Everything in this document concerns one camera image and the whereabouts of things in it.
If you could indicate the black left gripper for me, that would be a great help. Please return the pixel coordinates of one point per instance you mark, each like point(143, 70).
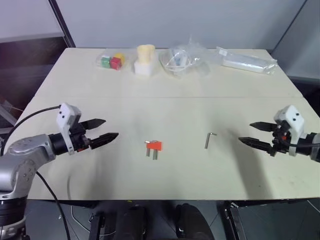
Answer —
point(78, 140)

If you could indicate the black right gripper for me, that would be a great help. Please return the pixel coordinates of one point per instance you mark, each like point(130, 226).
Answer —
point(281, 146)

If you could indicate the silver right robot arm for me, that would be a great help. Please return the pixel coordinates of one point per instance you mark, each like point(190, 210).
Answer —
point(313, 147)

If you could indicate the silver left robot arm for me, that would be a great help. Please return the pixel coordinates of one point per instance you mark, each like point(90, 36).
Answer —
point(22, 155)

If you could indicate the metal hex key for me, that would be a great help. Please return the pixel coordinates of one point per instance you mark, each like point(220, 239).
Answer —
point(207, 141)

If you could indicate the orange block with metal pins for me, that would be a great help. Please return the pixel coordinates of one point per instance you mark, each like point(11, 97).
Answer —
point(155, 145)

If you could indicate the clear bag of cubes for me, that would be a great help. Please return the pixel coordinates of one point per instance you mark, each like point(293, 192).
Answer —
point(100, 62)

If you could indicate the green cube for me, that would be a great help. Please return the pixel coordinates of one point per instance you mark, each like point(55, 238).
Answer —
point(105, 62)

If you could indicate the red cube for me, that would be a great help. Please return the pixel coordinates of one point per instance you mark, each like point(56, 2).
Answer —
point(115, 63)

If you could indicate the flat clear plastic package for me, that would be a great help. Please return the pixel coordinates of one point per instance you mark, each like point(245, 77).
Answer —
point(246, 62)

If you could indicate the cream cup on white base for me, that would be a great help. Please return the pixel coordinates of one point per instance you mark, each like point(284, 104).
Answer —
point(143, 68)

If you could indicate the yellow cube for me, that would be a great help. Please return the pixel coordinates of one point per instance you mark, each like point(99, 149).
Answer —
point(120, 56)

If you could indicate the cream ribbed cup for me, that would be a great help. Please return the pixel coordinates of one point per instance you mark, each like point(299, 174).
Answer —
point(145, 53)

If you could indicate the dark rounded shape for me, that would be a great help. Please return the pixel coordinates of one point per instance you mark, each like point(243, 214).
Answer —
point(132, 222)
point(192, 222)

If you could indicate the crumpled clear plastic bag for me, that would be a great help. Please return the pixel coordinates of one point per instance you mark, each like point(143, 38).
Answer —
point(185, 57)

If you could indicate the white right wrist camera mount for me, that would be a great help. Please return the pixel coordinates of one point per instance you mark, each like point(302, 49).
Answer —
point(295, 120)

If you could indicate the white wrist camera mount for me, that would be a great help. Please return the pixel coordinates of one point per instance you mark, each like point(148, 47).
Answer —
point(65, 113)
point(295, 120)

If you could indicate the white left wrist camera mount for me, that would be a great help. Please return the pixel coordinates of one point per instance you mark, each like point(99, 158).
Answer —
point(65, 113)

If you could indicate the black table leg frame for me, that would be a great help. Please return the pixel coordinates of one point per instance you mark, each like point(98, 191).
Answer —
point(231, 220)
point(96, 225)

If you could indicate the black wall pillar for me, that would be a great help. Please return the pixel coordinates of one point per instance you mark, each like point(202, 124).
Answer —
point(63, 25)

